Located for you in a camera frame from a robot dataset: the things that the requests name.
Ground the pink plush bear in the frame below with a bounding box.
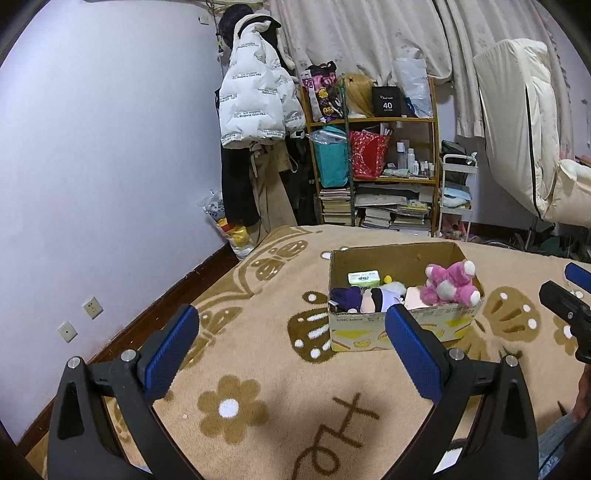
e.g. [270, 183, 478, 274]
[420, 260, 481, 308]

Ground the green tissue pack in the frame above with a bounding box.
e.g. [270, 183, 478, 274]
[348, 270, 381, 288]

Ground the pink swirl roll plush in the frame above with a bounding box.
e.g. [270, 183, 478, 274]
[404, 287, 428, 311]

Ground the person's right hand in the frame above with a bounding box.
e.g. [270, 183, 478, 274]
[572, 365, 591, 421]

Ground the white trolley cart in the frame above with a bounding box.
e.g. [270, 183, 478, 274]
[437, 140, 478, 242]

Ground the beige patterned carpet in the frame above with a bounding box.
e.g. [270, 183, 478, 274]
[27, 224, 591, 480]

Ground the cream folded mattress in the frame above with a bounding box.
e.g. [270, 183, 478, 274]
[473, 39, 590, 228]

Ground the yellow metal shelf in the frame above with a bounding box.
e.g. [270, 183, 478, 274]
[301, 78, 442, 236]

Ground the red patterned bag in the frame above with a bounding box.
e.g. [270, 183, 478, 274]
[349, 130, 390, 180]

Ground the stack of books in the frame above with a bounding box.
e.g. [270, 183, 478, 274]
[318, 187, 353, 226]

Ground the black box with number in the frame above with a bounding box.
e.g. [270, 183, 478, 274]
[372, 86, 403, 117]

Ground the plastic bag of toys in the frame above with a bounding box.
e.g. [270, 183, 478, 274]
[201, 190, 254, 261]

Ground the teal bag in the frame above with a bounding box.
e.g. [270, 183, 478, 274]
[308, 126, 349, 188]

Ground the blonde wig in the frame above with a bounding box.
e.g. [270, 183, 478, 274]
[339, 73, 374, 118]

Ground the white curtain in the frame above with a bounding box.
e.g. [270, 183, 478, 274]
[269, 0, 573, 145]

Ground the black purple printed bag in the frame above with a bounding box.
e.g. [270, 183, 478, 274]
[301, 61, 342, 123]

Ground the beige hanging coat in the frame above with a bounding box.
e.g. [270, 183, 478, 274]
[250, 142, 297, 237]

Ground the white puffer jacket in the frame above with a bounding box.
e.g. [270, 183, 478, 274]
[218, 13, 305, 149]

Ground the lower wall socket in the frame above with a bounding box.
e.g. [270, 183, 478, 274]
[57, 321, 77, 343]

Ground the wall socket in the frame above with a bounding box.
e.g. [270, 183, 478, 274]
[57, 321, 77, 343]
[83, 297, 103, 320]

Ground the upper wall socket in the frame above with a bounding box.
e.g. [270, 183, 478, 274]
[83, 297, 103, 320]

